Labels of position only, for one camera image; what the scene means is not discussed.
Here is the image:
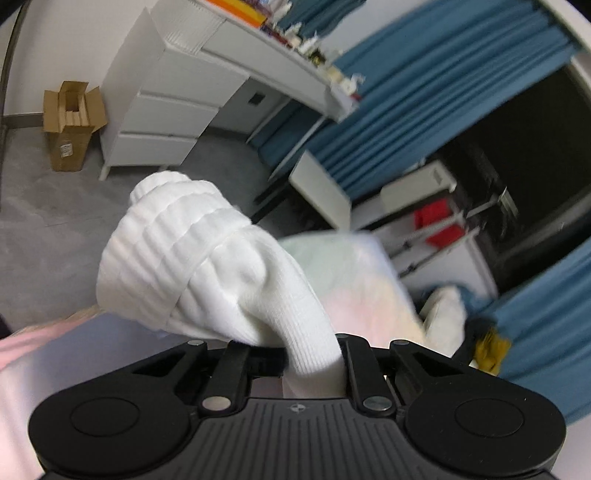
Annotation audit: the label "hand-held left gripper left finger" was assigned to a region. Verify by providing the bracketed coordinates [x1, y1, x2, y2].
[131, 339, 286, 412]

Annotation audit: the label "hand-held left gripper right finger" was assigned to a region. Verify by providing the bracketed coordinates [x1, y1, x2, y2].
[336, 333, 472, 412]

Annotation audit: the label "white sock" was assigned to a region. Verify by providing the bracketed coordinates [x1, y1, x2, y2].
[95, 171, 345, 400]

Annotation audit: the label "pastel tie-dye blanket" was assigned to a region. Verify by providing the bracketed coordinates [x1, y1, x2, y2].
[0, 231, 428, 480]

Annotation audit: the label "mustard yellow garment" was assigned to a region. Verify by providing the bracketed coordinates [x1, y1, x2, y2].
[473, 325, 511, 376]

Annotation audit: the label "white shelf cart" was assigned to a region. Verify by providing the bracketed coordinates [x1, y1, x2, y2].
[392, 187, 523, 278]

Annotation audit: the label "red bins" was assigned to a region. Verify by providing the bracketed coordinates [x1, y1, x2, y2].
[413, 203, 465, 248]

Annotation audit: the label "white stool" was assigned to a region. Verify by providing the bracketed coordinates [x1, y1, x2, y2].
[288, 150, 354, 232]

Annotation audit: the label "blue curtain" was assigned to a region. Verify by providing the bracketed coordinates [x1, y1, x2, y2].
[249, 9, 579, 202]
[466, 240, 591, 424]

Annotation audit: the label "white dressing table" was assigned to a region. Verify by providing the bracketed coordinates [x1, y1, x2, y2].
[98, 0, 362, 182]

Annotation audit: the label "dark window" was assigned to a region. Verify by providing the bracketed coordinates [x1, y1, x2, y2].
[438, 60, 591, 296]

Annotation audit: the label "brown cardboard box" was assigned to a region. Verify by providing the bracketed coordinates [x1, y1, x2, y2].
[42, 80, 108, 172]

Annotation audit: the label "group of cosmetic bottles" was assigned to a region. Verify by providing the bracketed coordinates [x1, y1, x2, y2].
[264, 0, 366, 99]

